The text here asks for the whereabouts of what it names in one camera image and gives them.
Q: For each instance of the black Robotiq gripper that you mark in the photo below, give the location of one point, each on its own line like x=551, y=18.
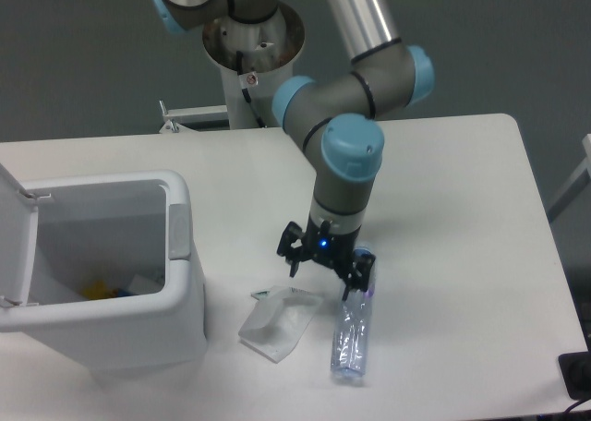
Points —
x=336, y=252

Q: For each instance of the white paper plastic pouch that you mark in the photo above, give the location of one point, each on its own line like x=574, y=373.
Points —
x=278, y=321

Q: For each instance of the clear plastic water bottle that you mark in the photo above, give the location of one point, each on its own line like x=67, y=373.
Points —
x=351, y=334

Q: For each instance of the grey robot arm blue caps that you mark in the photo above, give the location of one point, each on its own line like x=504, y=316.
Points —
x=333, y=124

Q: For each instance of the white plastic trash can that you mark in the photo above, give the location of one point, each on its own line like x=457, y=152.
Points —
x=133, y=231

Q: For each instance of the yellow trash in bin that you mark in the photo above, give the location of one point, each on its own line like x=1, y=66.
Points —
x=100, y=290

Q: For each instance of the black device at table edge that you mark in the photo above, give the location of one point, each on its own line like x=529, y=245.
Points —
x=575, y=370

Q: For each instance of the white metal mounting frame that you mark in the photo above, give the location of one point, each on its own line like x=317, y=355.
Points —
x=205, y=118

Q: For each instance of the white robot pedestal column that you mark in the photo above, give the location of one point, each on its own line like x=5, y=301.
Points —
x=254, y=61

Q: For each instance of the white frame at right edge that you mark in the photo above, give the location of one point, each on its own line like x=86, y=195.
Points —
x=573, y=186

